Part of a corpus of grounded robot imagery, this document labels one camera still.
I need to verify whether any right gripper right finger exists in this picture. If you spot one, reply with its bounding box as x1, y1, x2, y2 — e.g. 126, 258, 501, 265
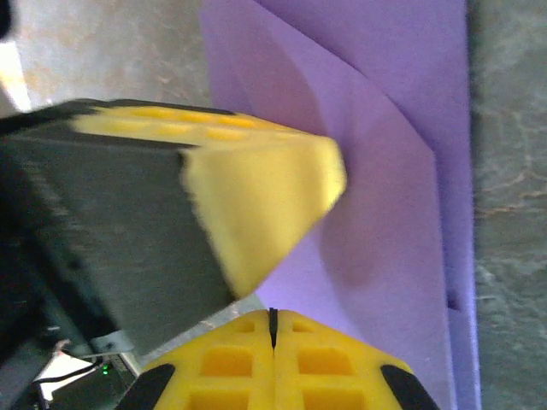
273, 309, 441, 410

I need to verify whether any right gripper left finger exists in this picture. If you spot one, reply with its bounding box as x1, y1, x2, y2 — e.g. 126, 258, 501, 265
121, 309, 277, 410

